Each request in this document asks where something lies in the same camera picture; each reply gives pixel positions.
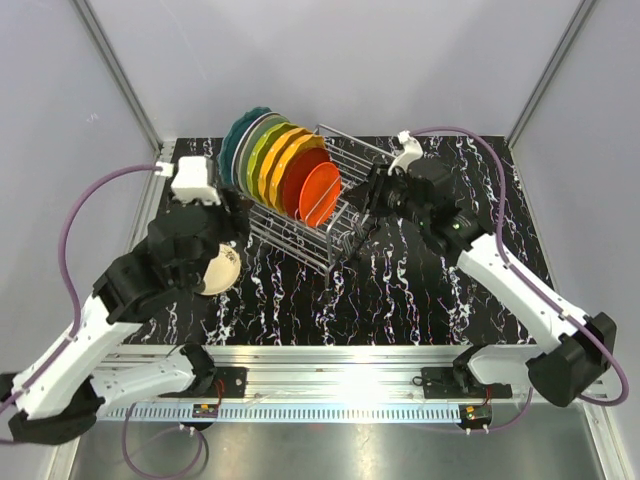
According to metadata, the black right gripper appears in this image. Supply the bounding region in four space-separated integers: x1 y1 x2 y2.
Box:
343 163 429 228

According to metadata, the bright orange small plate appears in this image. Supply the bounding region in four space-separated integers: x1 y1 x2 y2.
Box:
298 161 342 227

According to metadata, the lime green dotted plate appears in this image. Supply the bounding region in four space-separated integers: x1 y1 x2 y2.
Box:
247 122 295 201

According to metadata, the cream plate black motif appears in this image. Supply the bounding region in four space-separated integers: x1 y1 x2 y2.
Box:
195 244 241 296

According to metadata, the orange round plastic plate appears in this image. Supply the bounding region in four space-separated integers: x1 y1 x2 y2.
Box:
279 147 330 218

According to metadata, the teal scalloped plate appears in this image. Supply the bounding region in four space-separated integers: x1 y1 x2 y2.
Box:
218 107 272 187

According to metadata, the white plate green rim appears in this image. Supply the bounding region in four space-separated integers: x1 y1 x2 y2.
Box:
231 112 286 196

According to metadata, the orange dotted scalloped plate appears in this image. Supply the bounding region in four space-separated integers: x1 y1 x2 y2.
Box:
258 127 311 207

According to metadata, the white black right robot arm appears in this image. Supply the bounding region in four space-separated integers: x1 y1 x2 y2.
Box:
345 160 617 407

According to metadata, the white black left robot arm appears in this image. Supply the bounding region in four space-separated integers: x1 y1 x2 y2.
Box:
1 188 249 445

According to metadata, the left small circuit board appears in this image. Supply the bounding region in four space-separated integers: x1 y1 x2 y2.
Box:
192 404 219 418

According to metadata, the small circuit board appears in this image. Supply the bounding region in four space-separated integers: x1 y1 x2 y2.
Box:
464 404 493 424
192 404 219 418

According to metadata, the right small circuit board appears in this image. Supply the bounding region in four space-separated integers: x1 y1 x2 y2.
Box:
464 404 493 424

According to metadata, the silver wire dish rack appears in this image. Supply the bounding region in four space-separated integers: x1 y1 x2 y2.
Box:
250 124 394 280

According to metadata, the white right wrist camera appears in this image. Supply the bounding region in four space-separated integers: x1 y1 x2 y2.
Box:
387 130 423 176

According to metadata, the aluminium frame rail left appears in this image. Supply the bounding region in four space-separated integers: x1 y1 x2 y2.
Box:
69 0 176 211

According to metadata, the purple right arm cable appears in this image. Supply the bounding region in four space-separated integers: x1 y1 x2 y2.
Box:
409 125 630 432

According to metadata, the aluminium front mounting rail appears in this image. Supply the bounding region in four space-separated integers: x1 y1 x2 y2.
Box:
67 344 609 424

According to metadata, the aluminium frame post right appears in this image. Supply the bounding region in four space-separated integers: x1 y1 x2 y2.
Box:
506 0 600 149

